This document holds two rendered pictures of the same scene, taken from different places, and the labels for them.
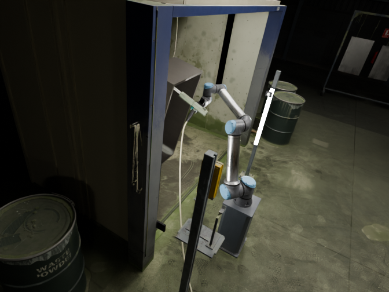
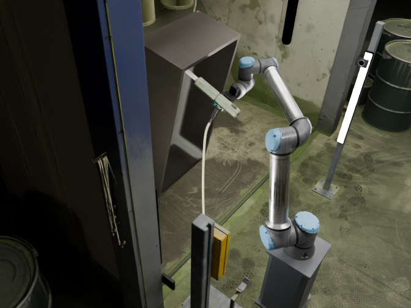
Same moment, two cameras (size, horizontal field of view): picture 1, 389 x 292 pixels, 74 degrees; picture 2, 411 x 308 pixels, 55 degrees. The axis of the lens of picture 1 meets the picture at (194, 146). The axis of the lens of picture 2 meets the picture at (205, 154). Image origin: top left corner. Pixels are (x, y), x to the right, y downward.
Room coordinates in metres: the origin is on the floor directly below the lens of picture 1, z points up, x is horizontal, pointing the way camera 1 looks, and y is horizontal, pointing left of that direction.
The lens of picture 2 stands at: (0.36, -0.27, 2.67)
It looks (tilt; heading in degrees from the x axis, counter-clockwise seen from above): 41 degrees down; 12
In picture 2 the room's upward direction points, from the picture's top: 2 degrees clockwise
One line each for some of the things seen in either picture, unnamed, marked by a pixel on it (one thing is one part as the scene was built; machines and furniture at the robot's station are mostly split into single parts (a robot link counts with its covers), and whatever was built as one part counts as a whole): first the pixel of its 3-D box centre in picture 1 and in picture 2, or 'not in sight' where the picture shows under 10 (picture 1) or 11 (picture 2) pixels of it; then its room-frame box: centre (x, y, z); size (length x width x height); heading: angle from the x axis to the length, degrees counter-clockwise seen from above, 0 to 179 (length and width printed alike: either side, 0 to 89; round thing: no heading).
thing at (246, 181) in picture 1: (246, 186); (303, 228); (1.94, -0.55, 0.83); 0.17 x 0.15 x 0.18; 119
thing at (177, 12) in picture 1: (249, 8); not in sight; (2.83, -0.31, 2.26); 2.70 x 0.05 x 0.06; 155
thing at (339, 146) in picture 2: (260, 130); (348, 120); (3.19, -0.86, 0.82); 0.05 x 0.05 x 1.64; 65
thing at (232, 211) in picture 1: (235, 222); (290, 275); (1.95, -0.56, 0.32); 0.31 x 0.31 x 0.64; 65
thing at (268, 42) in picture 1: (257, 84); (353, 34); (4.17, -0.86, 1.14); 0.18 x 0.18 x 2.29; 65
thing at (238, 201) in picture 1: (243, 197); (300, 242); (1.95, -0.56, 0.69); 0.19 x 0.19 x 0.10
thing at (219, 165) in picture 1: (209, 178); (211, 249); (1.24, -0.12, 1.42); 0.12 x 0.06 x 0.26; 65
